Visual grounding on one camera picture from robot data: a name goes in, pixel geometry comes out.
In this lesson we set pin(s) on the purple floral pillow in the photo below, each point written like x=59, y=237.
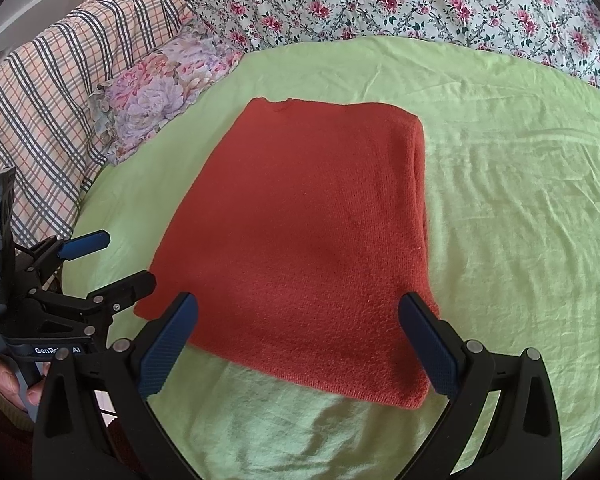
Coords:
x=155, y=95

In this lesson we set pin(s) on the person's left hand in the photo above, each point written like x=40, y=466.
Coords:
x=5, y=385

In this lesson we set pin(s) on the person's left forearm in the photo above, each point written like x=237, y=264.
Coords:
x=5, y=435

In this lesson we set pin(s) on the white red-flowered bedspread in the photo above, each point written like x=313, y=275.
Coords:
x=380, y=0

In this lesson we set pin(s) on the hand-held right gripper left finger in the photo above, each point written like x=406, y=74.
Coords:
x=167, y=350

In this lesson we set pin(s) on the light green bed sheet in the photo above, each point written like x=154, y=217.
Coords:
x=505, y=235

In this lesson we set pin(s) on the plaid blanket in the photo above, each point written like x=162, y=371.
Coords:
x=55, y=85

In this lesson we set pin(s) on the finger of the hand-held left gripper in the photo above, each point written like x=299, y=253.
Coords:
x=85, y=244
x=125, y=287

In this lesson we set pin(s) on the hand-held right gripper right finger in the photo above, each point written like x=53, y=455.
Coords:
x=430, y=345

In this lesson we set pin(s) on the orange knit sweater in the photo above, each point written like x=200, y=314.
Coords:
x=305, y=235

